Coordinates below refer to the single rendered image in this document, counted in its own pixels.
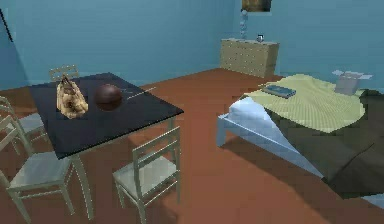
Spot thin pale pencil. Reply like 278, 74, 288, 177
126, 86, 157, 100

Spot pale green wooden chair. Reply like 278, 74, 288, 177
0, 114, 76, 224
48, 64, 80, 82
0, 95, 48, 155
112, 125, 182, 224

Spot tan chest of drawers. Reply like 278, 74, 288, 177
219, 37, 280, 79

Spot black top dining table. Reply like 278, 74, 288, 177
27, 72, 185, 221

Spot blue book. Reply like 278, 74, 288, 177
261, 84, 298, 100

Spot pale blue table lamp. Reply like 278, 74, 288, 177
239, 9, 250, 40

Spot yellow green blanket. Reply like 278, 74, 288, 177
245, 73, 367, 134

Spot pale blue frame bed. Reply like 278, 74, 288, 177
216, 73, 384, 210

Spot dark framed wall picture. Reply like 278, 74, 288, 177
241, 0, 273, 14

